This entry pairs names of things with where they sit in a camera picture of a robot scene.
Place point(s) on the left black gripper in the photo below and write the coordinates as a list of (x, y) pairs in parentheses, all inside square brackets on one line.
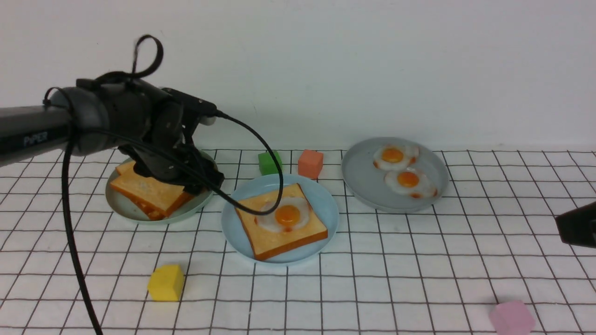
[(172, 157)]

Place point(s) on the toast slice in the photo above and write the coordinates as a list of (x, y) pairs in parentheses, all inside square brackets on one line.
[(136, 187), (266, 244), (124, 167), (154, 213)]

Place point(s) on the fried egg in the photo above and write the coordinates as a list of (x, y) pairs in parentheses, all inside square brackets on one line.
[(393, 157), (293, 213), (411, 182)]

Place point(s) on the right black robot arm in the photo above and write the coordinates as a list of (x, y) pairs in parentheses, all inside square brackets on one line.
[(578, 227)]

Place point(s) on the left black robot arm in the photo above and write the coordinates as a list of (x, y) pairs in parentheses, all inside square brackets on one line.
[(90, 117)]

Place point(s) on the grey-green bread plate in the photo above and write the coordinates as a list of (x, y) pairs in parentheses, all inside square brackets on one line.
[(125, 208)]

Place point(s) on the light blue plate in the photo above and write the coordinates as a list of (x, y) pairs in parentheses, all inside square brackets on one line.
[(324, 205)]

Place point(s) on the green foam cube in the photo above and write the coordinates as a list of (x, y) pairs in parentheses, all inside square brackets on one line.
[(267, 164)]

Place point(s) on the yellow foam cube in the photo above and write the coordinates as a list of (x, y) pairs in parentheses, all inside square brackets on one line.
[(166, 283)]

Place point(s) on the orange foam cube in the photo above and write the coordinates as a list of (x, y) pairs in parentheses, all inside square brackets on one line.
[(310, 164)]

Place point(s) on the grey egg plate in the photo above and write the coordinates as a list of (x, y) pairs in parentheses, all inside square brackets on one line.
[(367, 182)]

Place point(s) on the pink foam cube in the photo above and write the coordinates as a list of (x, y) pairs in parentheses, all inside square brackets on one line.
[(512, 318)]

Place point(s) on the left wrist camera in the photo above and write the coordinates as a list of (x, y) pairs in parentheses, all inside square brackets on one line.
[(196, 109)]

